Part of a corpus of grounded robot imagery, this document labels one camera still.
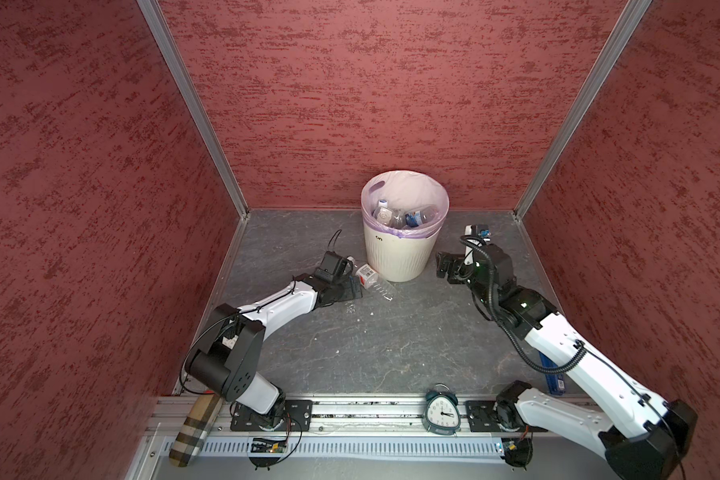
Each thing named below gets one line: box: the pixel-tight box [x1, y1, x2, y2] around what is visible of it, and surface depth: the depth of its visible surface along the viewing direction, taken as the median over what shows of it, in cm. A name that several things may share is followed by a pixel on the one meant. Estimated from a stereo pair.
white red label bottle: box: [356, 264, 397, 302], surface depth 97 cm
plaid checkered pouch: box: [169, 394, 225, 467], surface depth 71 cm
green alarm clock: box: [422, 383, 461, 436], surface depth 73 cm
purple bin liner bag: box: [360, 170, 450, 239], surface depth 94 cm
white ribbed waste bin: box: [362, 170, 450, 282], surface depth 93 cm
